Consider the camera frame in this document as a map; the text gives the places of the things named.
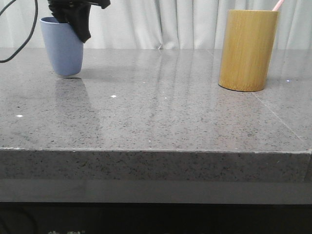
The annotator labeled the white curtain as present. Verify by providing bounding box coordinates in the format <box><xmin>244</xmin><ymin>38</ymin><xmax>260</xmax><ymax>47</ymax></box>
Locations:
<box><xmin>0</xmin><ymin>0</ymin><xmax>312</xmax><ymax>50</ymax></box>

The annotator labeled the pink chopstick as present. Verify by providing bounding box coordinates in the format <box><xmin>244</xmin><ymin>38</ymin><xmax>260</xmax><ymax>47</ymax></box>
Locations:
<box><xmin>272</xmin><ymin>0</ymin><xmax>284</xmax><ymax>11</ymax></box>

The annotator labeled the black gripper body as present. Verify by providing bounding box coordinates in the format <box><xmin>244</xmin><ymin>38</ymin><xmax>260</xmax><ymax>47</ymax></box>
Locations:
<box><xmin>48</xmin><ymin>0</ymin><xmax>111</xmax><ymax>24</ymax></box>

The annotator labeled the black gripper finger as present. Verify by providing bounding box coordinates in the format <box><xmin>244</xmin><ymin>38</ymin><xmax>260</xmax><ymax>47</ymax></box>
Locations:
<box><xmin>65</xmin><ymin>6</ymin><xmax>91</xmax><ymax>43</ymax></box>

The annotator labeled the blue plastic cup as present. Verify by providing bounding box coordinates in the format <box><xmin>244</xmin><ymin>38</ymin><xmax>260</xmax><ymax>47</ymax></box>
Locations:
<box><xmin>40</xmin><ymin>17</ymin><xmax>83</xmax><ymax>76</ymax></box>

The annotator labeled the bamboo cylinder holder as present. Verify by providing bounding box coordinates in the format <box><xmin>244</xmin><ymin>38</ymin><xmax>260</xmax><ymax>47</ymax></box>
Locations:
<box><xmin>218</xmin><ymin>10</ymin><xmax>278</xmax><ymax>92</ymax></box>

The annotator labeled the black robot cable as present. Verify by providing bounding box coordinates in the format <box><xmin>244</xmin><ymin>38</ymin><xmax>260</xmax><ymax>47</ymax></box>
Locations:
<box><xmin>0</xmin><ymin>0</ymin><xmax>39</xmax><ymax>63</ymax></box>

